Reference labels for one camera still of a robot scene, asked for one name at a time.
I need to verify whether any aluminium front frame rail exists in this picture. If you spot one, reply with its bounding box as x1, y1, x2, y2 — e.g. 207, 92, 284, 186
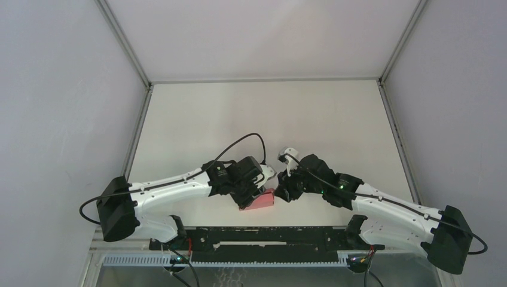
88, 225, 450, 254

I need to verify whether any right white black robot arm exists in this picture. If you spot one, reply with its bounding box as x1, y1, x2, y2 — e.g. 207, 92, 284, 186
275, 148, 474, 275

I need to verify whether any pink cardboard box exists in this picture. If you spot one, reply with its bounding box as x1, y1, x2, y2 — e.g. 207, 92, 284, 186
239, 188, 275, 211

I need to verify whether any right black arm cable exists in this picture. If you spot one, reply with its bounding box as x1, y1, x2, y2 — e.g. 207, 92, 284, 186
282, 153, 488, 255

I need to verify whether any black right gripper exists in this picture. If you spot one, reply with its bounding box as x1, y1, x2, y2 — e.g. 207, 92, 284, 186
273, 161, 325, 203

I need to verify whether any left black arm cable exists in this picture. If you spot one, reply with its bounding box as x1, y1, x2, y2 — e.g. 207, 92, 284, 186
78, 132, 267, 226

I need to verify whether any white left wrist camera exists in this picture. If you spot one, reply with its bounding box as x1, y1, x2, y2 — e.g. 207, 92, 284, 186
253, 164, 276, 188

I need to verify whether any white slotted cable duct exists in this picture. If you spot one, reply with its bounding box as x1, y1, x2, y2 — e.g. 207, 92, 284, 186
102, 254, 349, 267

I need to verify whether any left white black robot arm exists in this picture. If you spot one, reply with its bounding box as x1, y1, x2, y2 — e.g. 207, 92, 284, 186
96, 156, 276, 249

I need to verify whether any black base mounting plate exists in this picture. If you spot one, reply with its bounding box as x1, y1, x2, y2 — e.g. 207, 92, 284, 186
149, 226, 370, 264

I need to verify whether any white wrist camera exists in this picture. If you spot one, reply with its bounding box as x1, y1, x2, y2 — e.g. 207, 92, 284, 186
253, 164, 276, 188
278, 147, 300, 177

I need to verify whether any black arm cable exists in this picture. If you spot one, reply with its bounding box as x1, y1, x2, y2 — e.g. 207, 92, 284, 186
282, 153, 488, 255
78, 132, 267, 226

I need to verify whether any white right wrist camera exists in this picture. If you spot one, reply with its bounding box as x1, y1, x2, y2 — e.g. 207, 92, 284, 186
278, 147, 300, 177

